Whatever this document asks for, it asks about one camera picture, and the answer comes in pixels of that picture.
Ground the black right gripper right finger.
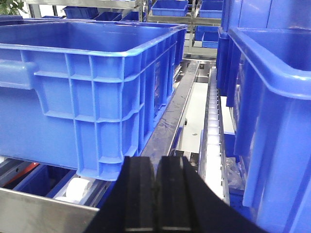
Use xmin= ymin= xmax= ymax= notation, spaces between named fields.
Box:
xmin=156 ymin=156 xmax=264 ymax=233

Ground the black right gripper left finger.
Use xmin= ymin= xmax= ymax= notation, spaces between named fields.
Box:
xmin=85 ymin=156 xmax=155 ymax=233

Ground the stainless steel shelf beam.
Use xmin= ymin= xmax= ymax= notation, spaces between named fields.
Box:
xmin=0 ymin=188 xmax=99 ymax=233

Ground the blue bin right front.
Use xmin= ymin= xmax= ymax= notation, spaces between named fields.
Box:
xmin=229 ymin=28 xmax=311 ymax=233

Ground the blue bin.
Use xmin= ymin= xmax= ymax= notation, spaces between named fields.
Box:
xmin=216 ymin=0 xmax=311 ymax=107
xmin=229 ymin=28 xmax=311 ymax=233
xmin=0 ymin=20 xmax=187 ymax=181

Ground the blue bin centre front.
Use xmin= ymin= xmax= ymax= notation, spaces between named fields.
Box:
xmin=0 ymin=20 xmax=187 ymax=181

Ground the blue bin right rear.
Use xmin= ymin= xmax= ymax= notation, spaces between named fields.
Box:
xmin=216 ymin=0 xmax=311 ymax=107

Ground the steel roller track rail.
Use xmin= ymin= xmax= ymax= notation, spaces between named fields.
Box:
xmin=141 ymin=60 xmax=200 ymax=159

